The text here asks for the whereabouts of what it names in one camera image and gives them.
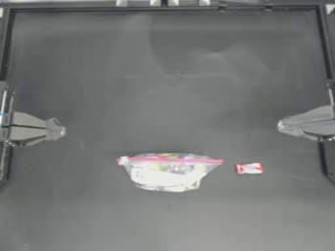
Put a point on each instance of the red candy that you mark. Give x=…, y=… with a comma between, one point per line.
x=250, y=168

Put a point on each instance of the clear bag with pink zip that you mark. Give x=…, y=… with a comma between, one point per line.
x=167, y=176

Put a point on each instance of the black table frame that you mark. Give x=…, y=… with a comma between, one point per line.
x=66, y=6

